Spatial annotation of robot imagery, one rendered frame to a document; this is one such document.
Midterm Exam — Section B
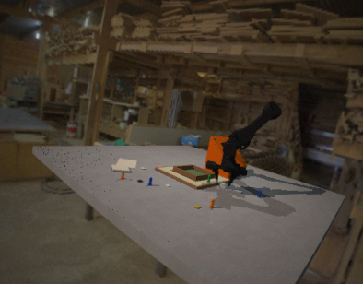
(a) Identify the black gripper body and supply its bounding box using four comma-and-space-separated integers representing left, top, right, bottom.
206, 154, 247, 175

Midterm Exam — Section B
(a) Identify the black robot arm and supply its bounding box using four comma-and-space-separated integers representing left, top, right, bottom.
221, 101, 282, 174

